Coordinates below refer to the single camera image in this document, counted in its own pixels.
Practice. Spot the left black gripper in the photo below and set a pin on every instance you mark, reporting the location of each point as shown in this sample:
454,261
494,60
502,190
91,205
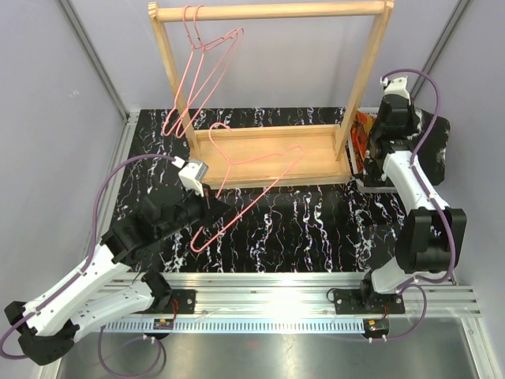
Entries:
205,203

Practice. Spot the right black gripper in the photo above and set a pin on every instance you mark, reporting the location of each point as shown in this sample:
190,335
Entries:
413,121

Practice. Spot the orange camouflage trousers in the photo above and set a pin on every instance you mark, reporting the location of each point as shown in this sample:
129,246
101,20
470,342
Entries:
359,135

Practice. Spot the black white patterned trousers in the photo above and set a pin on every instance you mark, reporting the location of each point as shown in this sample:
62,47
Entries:
432,154

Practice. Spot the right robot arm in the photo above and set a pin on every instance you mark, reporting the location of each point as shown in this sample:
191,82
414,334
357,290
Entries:
428,246

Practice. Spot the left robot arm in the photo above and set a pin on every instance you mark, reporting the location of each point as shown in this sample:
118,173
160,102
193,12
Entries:
50,325

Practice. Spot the white plastic basket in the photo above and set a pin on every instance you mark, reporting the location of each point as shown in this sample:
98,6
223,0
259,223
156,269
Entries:
371,180

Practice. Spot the wooden clothes rack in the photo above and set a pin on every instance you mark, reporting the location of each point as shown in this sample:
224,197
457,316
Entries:
264,156

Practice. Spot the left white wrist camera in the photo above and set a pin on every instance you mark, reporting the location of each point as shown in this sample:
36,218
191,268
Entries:
191,174

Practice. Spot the aluminium mounting rail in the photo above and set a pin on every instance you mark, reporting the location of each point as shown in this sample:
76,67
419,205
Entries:
279,295

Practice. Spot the white slotted cable duct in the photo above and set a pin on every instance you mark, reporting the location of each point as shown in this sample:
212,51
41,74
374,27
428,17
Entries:
188,325

